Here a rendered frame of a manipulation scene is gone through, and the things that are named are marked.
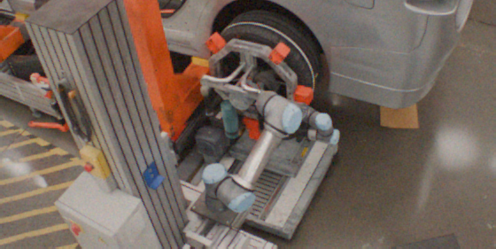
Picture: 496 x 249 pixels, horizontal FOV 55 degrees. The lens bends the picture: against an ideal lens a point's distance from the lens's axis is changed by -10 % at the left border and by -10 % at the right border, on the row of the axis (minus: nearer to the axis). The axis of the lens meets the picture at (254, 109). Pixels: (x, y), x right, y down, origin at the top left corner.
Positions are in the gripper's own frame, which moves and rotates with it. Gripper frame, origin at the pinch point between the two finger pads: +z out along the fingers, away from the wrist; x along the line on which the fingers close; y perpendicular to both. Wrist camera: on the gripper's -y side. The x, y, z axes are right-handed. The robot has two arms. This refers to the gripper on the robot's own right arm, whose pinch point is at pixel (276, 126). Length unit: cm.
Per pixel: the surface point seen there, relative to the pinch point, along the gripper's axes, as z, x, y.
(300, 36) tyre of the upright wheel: 2, -52, 14
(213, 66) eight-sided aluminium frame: 49, -26, 8
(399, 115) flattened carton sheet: -40, -92, -112
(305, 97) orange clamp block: -7.9, -22.6, -1.7
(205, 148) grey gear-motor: 62, 3, -46
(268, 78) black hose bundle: 7.5, -18.2, 16.9
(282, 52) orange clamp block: 2.4, -31.1, 24.2
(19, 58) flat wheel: 254, -17, -14
